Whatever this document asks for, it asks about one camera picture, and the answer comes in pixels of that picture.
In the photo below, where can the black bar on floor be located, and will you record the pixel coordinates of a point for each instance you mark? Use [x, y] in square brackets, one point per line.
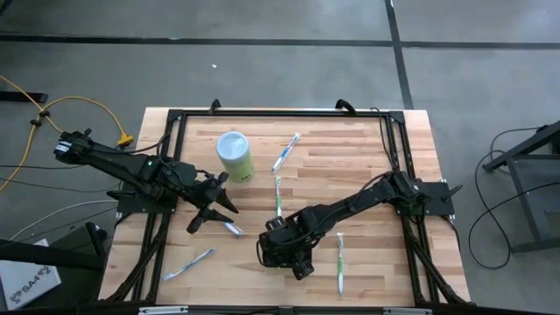
[22, 97]

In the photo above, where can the blue toothbrush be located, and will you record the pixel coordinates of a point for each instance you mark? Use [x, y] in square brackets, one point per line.
[285, 152]
[190, 263]
[234, 229]

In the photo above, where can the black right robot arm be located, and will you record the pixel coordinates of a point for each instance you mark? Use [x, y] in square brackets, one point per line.
[350, 205]

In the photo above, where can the black metal desk frame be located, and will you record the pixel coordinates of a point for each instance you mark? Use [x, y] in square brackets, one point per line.
[523, 197]

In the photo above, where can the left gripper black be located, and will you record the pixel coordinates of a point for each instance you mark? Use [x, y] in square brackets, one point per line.
[201, 192]

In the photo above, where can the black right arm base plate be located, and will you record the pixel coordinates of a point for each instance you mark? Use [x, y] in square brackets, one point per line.
[437, 197]

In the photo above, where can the green toothbrush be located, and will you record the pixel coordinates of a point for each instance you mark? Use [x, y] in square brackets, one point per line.
[340, 262]
[278, 197]

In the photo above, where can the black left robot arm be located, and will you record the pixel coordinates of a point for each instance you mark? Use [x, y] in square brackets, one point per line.
[122, 164]

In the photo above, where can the green disinfectant wipes canister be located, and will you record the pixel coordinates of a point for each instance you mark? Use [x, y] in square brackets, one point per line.
[236, 162]

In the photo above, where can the white printed cardboard box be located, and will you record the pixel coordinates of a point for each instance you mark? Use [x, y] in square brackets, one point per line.
[26, 284]

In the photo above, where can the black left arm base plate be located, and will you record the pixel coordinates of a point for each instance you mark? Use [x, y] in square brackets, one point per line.
[140, 207]

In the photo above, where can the black frame clamp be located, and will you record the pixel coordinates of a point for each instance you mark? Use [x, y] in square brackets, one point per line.
[345, 105]
[214, 106]

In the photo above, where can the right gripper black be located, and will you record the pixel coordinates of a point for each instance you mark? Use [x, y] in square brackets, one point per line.
[284, 242]

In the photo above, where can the black aluminium table frame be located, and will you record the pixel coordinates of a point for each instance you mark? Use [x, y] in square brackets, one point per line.
[284, 113]

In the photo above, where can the silver aluminium bracket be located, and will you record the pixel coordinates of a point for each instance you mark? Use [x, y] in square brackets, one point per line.
[407, 311]
[162, 310]

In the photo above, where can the black stand beside table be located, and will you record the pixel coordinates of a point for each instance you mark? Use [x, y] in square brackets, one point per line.
[83, 245]

